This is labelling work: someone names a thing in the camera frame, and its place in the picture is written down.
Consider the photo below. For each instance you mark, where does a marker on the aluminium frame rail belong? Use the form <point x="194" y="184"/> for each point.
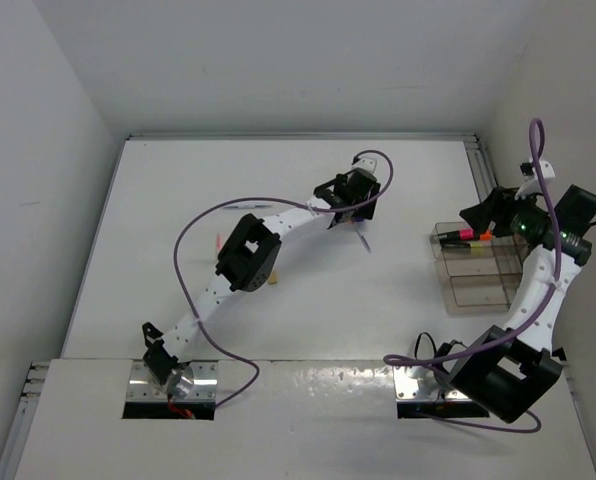
<point x="433" y="136"/>

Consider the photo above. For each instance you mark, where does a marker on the metal base plate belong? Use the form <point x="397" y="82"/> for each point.
<point x="424" y="385"/>
<point x="203" y="380"/>

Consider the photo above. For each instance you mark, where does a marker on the clear plastic organizer tray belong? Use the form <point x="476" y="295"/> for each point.
<point x="478" y="281"/>

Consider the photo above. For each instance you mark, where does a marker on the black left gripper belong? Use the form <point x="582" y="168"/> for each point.
<point x="366" y="208"/>

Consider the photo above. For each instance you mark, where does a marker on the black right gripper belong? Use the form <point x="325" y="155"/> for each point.
<point x="495" y="208"/>

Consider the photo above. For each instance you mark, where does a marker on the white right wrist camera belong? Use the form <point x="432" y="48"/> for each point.
<point x="534" y="181"/>

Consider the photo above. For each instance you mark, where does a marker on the purple double-ended pen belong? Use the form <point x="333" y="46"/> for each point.
<point x="363" y="241"/>

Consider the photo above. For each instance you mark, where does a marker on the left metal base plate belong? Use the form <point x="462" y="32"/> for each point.
<point x="203" y="380"/>

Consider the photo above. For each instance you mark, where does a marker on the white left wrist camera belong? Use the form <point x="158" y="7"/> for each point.
<point x="365" y="163"/>

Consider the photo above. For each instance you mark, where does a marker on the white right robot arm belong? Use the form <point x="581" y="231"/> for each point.
<point x="509" y="367"/>

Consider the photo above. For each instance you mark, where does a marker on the blue ballpoint pen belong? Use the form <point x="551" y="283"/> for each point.
<point x="247" y="206"/>

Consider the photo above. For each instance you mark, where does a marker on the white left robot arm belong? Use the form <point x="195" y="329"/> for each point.
<point x="246" y="261"/>

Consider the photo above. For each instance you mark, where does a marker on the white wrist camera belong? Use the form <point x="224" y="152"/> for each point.
<point x="534" y="181"/>
<point x="365" y="163"/>

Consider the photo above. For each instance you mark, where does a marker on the pink black highlighter marker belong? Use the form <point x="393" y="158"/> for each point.
<point x="456" y="235"/>

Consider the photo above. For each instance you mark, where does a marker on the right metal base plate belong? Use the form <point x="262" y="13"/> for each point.
<point x="424" y="385"/>

